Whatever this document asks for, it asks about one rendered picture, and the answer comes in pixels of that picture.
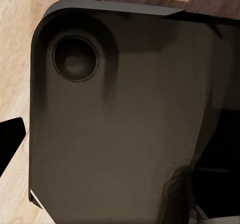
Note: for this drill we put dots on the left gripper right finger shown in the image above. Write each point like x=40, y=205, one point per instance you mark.
x=232, y=133

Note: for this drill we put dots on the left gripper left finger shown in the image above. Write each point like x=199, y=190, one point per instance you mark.
x=12, y=133

